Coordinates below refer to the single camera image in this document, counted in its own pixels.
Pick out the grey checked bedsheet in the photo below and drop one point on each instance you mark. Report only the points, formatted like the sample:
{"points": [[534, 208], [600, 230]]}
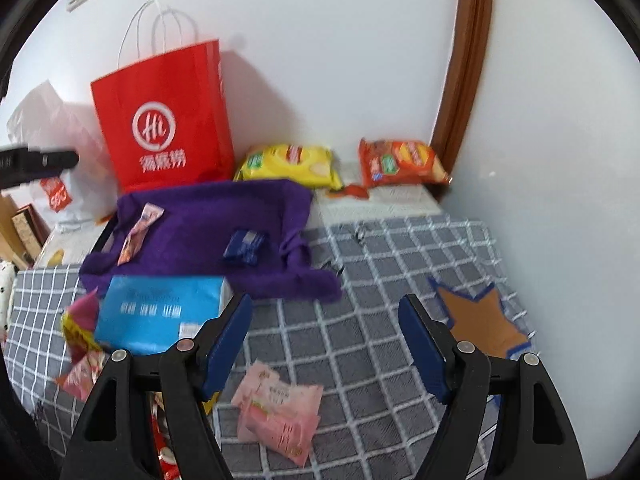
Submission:
{"points": [[375, 285]]}

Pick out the purple cloth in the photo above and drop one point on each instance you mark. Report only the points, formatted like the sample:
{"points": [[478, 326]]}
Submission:
{"points": [[200, 230]]}

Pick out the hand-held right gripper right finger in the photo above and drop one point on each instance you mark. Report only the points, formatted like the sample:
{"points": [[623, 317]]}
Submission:
{"points": [[422, 350]]}

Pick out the white spotted cloth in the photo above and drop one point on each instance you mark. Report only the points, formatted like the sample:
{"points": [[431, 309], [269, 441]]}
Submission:
{"points": [[6, 300]]}

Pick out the white plastic bag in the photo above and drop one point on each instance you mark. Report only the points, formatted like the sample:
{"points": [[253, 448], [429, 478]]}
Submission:
{"points": [[75, 125]]}

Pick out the dark patterned box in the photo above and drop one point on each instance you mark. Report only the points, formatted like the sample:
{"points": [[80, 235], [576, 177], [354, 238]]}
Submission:
{"points": [[30, 230]]}

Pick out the brown door frame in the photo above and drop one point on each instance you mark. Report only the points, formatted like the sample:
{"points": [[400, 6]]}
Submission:
{"points": [[470, 35]]}

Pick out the red paper bag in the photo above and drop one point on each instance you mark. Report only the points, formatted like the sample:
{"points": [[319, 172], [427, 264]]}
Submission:
{"points": [[165, 110]]}

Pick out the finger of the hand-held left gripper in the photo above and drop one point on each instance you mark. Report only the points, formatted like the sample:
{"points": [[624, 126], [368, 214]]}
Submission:
{"points": [[40, 160]]}

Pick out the white red snack packet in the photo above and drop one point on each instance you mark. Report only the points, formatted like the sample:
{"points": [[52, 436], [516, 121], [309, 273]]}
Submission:
{"points": [[82, 375]]}

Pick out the small yellow red snack packet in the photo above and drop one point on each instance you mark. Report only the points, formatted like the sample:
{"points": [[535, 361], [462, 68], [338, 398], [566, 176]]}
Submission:
{"points": [[77, 332]]}

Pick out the wooden box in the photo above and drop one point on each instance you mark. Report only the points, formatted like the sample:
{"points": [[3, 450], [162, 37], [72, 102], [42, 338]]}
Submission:
{"points": [[10, 230]]}

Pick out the blue tissue pack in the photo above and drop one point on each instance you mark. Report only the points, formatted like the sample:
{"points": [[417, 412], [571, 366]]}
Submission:
{"points": [[160, 310]]}

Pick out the orange chips bag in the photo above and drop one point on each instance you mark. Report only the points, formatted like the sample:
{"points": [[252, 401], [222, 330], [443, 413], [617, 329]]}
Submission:
{"points": [[400, 162]]}

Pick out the yellow chips bag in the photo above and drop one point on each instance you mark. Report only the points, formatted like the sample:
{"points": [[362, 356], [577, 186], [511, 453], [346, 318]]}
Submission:
{"points": [[290, 162]]}

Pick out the magenta snack packet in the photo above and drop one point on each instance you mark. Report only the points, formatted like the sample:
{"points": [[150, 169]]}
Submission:
{"points": [[85, 305]]}

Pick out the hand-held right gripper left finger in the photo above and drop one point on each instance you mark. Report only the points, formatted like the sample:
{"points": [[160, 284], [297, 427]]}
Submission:
{"points": [[227, 345]]}

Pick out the small blue snack packet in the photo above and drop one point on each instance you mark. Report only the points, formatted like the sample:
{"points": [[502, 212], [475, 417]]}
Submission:
{"points": [[243, 247]]}

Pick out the pink white snack packet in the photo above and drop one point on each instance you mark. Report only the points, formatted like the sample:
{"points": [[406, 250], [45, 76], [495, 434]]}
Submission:
{"points": [[137, 232]]}

